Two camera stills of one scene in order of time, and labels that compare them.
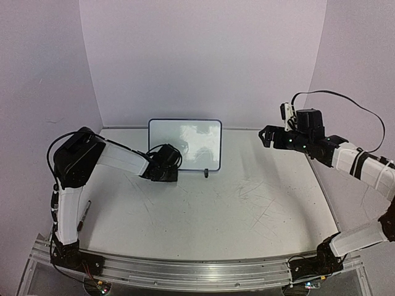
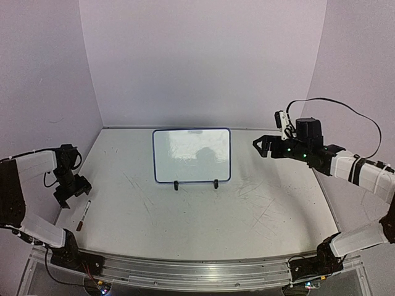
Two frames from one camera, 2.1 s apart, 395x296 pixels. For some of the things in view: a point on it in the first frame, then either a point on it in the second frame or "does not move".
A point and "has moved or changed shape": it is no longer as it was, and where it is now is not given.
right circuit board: [310, 285] does not move
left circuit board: [104, 287] does not move
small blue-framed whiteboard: [199, 141] has moved or changed shape
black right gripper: [268, 129] to [266, 139]
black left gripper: [173, 179] to [83, 185]
